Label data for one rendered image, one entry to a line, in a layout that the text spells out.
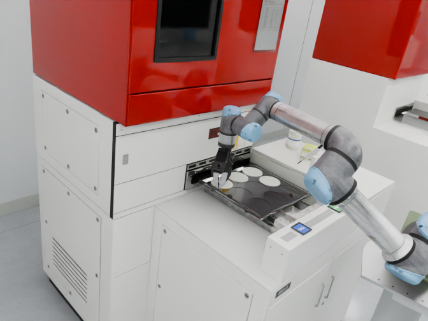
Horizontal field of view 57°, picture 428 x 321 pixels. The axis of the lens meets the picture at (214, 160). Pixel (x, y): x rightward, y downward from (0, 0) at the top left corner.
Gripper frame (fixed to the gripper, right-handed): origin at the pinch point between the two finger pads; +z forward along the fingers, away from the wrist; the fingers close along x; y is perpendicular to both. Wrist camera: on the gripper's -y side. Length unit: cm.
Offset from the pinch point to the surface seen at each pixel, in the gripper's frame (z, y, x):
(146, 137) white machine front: -22.7, -18.5, 27.0
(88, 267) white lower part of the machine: 46, -21, 49
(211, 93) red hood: -39.1, 2.2, 9.5
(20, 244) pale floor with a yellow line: 92, 26, 127
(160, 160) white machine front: -11.3, -11.9, 23.2
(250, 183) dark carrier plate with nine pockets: 1.7, 13.3, -12.1
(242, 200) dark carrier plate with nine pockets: 1.6, -3.6, -11.7
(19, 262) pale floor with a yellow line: 92, 12, 117
